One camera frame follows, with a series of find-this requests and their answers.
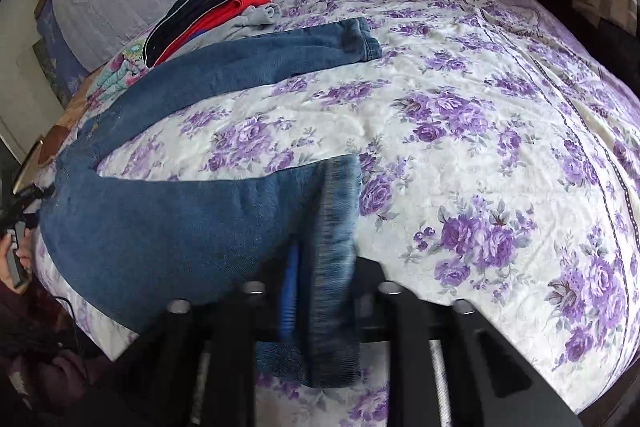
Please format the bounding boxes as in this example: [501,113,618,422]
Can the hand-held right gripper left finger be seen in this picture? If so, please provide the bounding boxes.
[107,242,307,427]

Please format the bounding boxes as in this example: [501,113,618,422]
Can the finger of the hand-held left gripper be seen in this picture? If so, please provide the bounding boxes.
[0,184,56,229]

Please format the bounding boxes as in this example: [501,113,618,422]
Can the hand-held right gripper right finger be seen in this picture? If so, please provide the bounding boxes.
[350,257,586,427]

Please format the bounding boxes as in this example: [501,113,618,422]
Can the blue denim pants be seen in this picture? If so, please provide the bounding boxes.
[39,18,383,389]

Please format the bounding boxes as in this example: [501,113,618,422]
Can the person's left forearm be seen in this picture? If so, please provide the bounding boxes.
[0,279,126,427]

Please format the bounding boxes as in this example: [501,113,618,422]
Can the person's left hand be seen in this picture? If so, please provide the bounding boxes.
[0,232,34,289]

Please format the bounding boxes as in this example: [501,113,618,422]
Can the tan wooden board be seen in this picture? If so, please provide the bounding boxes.
[11,138,47,196]

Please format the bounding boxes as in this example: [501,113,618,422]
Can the blue printed cloth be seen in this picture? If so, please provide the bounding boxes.
[31,0,88,105]

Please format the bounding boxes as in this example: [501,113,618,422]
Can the teal floral blanket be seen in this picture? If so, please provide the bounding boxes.
[65,34,157,142]

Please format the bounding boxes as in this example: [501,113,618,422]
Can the purple floral bedspread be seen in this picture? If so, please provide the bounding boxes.
[30,0,640,427]

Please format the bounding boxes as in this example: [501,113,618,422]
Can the stack of folded clothes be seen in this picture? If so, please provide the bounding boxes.
[142,0,277,68]

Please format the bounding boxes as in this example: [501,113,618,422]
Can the red garment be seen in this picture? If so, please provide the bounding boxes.
[160,0,272,58]

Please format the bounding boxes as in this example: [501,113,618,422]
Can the grey garment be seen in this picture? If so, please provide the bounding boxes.
[219,2,284,42]

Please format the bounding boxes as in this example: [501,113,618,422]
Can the black cable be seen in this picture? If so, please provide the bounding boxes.
[50,296,85,355]

